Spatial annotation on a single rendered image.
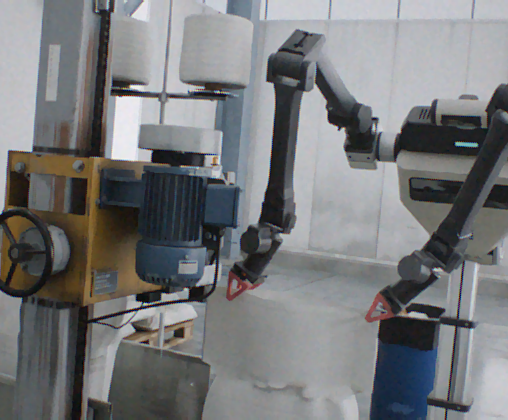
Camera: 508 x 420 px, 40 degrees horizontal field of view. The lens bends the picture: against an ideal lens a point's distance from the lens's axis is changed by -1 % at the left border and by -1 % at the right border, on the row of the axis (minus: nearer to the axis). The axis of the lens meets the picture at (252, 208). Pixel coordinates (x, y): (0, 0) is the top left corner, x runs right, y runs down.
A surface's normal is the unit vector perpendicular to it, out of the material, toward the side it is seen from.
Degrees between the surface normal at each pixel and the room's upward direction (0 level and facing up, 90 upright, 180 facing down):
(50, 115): 90
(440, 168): 40
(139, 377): 90
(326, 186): 90
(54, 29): 90
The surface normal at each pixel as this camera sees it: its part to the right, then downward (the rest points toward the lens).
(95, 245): 0.91, 0.10
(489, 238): -0.37, 0.65
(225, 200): -0.01, 0.05
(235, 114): -0.42, 0.01
